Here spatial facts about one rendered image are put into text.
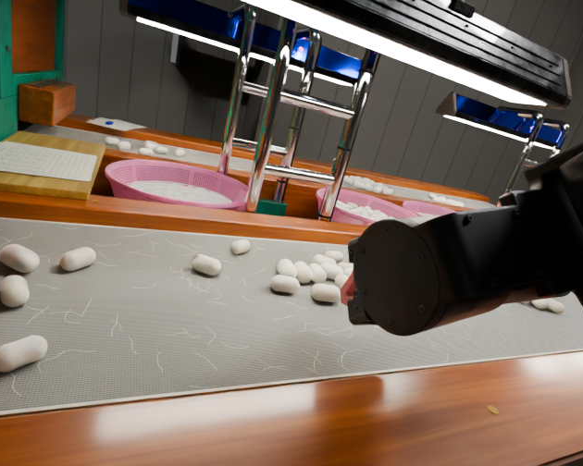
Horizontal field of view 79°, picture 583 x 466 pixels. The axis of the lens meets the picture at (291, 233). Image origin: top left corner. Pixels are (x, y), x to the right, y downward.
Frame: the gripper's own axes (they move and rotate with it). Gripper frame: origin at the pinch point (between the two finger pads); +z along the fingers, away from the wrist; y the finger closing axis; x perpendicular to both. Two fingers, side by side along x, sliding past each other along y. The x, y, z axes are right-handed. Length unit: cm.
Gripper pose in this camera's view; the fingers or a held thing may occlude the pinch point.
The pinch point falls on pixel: (347, 295)
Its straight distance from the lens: 37.7
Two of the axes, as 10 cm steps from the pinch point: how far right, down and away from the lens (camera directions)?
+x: 0.5, 9.5, -3.0
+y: -9.0, -0.9, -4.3
